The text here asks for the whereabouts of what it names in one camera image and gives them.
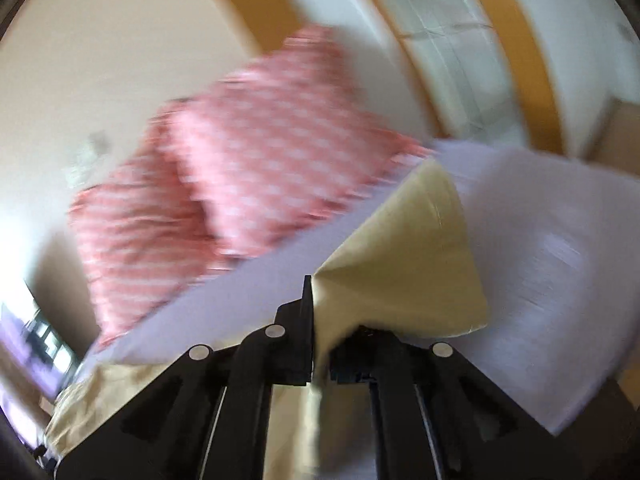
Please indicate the pink polka dot pillow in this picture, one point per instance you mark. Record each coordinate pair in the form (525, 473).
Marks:
(281, 145)
(141, 237)

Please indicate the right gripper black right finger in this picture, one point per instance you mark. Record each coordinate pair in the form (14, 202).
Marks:
(440, 417)

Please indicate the dark framed window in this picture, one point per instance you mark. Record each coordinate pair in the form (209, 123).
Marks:
(36, 363)

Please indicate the lavender textured bed sheet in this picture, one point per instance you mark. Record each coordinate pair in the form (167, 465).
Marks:
(556, 244)

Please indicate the khaki beige pants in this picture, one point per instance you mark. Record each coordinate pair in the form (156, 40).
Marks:
(409, 269)

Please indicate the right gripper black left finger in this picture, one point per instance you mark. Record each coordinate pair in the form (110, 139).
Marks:
(206, 416)

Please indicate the brown wooden cabinet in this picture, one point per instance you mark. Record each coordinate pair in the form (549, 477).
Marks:
(615, 144)

